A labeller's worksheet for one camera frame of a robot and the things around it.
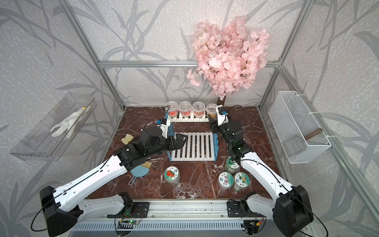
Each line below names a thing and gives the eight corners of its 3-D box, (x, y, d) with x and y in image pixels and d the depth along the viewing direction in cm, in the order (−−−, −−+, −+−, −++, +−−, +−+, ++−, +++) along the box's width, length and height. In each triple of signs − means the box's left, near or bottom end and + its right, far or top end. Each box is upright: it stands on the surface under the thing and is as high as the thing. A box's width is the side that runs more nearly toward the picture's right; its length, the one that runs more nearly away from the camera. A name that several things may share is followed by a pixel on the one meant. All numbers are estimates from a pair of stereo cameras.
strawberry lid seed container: (165, 184, 83) (163, 179, 77) (167, 171, 88) (165, 165, 82) (179, 184, 83) (178, 179, 77) (180, 171, 88) (179, 165, 82)
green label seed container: (226, 176, 87) (228, 171, 80) (224, 162, 92) (226, 156, 86) (237, 176, 87) (240, 171, 80) (235, 162, 92) (238, 156, 86)
